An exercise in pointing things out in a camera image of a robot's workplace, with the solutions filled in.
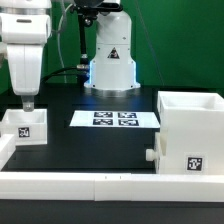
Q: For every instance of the white drawer tray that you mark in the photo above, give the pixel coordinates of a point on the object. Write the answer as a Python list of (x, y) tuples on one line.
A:
[(29, 128)]

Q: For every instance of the white drawer cabinet box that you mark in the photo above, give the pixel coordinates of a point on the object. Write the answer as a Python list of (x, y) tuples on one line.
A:
[(191, 136)]

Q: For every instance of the white marker sheet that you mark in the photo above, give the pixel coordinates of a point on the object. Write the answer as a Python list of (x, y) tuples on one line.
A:
[(115, 119)]

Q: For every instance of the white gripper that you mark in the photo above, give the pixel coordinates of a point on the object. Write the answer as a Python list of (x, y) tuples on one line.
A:
[(25, 63)]

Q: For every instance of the white front fence bar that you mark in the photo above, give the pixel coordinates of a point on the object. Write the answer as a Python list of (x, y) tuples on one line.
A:
[(111, 187)]

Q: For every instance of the white drawer with knob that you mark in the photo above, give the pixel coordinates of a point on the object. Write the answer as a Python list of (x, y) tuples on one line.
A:
[(155, 151)]

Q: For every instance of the white left fence block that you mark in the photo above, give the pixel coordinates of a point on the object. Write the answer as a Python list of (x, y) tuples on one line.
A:
[(7, 148)]

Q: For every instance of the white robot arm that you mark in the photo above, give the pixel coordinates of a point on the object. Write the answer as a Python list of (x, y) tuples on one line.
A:
[(104, 34)]

